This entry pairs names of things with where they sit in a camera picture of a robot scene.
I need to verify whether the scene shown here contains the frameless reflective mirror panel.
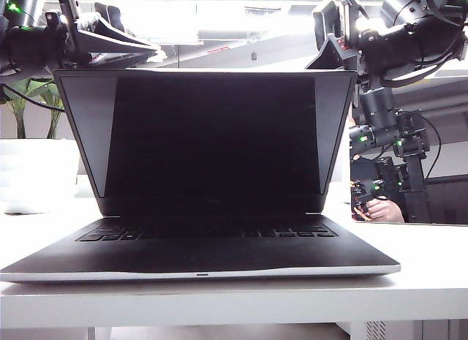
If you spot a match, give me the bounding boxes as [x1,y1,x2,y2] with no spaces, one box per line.
[349,79,468,226]

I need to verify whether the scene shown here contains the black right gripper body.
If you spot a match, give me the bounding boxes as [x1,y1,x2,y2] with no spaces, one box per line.
[339,0,368,72]

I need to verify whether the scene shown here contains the long ceiling light bar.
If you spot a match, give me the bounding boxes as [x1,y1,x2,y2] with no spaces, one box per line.
[122,3,317,38]

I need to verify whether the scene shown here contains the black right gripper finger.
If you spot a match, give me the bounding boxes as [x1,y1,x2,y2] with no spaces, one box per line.
[305,33,347,71]

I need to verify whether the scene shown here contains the white ribbed plant pot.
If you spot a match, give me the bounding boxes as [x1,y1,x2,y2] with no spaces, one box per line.
[0,137,80,214]

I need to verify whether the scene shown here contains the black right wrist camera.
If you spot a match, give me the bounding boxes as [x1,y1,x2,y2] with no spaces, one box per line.
[313,0,343,49]

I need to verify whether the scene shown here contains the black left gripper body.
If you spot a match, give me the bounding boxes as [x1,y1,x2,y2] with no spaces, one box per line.
[44,10,92,69]

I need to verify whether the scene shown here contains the white cabinet with vent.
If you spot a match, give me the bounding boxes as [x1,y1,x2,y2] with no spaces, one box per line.
[350,320,468,340]

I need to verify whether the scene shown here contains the silver Dell laptop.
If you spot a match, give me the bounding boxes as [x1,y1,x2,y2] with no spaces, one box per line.
[0,68,401,284]

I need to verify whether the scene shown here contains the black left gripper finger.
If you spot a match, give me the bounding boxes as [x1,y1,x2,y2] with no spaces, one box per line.
[77,15,162,63]
[93,2,126,31]

